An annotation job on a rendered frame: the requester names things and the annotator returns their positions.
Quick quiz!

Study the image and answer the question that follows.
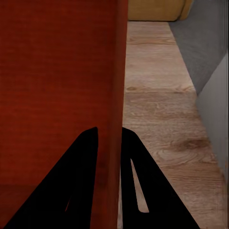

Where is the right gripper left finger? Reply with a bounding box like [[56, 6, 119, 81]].
[[3, 127, 98, 229]]

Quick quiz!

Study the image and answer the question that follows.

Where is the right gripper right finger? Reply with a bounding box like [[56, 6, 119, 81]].
[[120, 127, 200, 229]]

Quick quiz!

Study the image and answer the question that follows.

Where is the storage box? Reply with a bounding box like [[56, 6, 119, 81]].
[[0, 0, 128, 229]]

